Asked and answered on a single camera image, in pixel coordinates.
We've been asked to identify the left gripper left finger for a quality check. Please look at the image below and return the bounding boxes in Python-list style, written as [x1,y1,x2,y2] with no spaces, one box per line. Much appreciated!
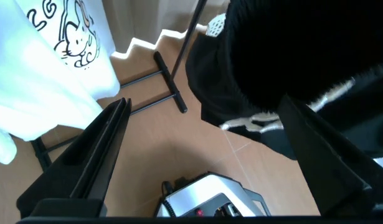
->
[16,97,133,218]

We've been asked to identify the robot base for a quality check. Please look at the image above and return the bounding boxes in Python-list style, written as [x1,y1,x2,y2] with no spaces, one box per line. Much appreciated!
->
[154,171,272,218]

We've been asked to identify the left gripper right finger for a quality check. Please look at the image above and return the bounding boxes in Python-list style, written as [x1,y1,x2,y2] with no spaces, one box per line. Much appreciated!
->
[277,95,383,218]

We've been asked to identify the black shorts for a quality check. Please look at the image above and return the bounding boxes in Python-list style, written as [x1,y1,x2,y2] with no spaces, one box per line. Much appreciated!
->
[184,0,383,161]

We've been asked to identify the white laundry basket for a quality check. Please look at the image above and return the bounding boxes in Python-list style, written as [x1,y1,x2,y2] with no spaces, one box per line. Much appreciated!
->
[205,12,227,38]

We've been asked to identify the white printed t-shirt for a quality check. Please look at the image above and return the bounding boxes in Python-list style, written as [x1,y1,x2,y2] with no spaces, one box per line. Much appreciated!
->
[0,0,121,165]

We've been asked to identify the black clothes rack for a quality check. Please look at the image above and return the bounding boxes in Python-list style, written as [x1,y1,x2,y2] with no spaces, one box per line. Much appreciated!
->
[31,0,208,172]

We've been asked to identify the beige curtain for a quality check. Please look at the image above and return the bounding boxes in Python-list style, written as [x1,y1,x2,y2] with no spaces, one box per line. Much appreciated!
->
[101,0,231,54]

